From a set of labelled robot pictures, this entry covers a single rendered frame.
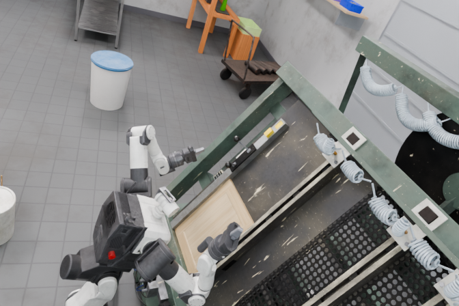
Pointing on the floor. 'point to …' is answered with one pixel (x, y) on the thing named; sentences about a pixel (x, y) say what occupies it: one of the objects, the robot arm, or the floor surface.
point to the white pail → (7, 213)
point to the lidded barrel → (109, 79)
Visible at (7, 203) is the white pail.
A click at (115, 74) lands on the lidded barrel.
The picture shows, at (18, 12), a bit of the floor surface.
